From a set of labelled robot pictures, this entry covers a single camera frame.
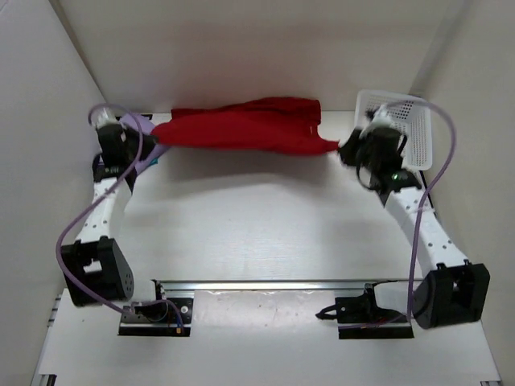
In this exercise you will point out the red t shirt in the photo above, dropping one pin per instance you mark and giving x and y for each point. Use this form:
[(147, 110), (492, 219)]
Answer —
[(280, 124)]

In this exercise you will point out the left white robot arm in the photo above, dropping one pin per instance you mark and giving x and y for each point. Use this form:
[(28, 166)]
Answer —
[(95, 258)]

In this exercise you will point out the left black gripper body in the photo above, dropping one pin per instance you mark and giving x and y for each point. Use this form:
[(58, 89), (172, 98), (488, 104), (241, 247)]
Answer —
[(131, 138)]

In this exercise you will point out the white plastic laundry basket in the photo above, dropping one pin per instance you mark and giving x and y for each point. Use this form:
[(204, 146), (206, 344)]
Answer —
[(412, 120)]

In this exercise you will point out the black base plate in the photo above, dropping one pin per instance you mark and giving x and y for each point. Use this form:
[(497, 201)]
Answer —
[(158, 320), (361, 318)]

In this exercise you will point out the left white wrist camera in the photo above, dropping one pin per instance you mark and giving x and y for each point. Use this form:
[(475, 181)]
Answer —
[(102, 117)]

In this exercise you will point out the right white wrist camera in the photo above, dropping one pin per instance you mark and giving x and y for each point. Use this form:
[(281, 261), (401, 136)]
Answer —
[(378, 117)]

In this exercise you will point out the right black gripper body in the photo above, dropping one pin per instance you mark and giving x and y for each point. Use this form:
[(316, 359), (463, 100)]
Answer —
[(368, 162)]

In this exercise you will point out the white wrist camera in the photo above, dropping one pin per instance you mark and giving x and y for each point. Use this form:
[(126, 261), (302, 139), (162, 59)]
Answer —
[(378, 117), (102, 117)]

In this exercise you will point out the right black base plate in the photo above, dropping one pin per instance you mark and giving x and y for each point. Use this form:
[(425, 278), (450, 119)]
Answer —
[(361, 318)]

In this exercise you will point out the aluminium rail bar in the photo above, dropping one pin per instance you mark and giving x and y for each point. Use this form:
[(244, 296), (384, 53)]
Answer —
[(266, 285)]

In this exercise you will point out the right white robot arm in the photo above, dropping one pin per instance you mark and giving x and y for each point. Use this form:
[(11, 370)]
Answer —
[(445, 288)]

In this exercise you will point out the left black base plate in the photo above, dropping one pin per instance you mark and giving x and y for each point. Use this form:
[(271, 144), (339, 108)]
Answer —
[(158, 320)]

